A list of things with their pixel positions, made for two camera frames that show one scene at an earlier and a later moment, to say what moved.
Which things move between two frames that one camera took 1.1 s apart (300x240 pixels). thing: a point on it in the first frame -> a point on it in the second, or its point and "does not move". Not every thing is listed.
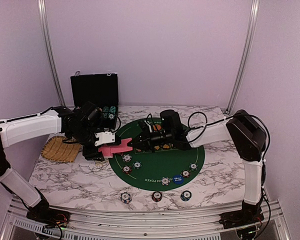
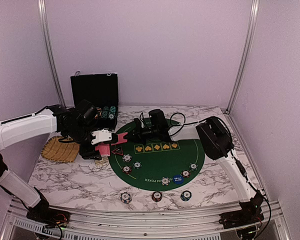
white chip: x=165 y=181 does not move
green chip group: x=137 y=165 does not move
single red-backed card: x=123 y=147 -> x=120 y=138
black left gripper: x=92 y=154 does not move
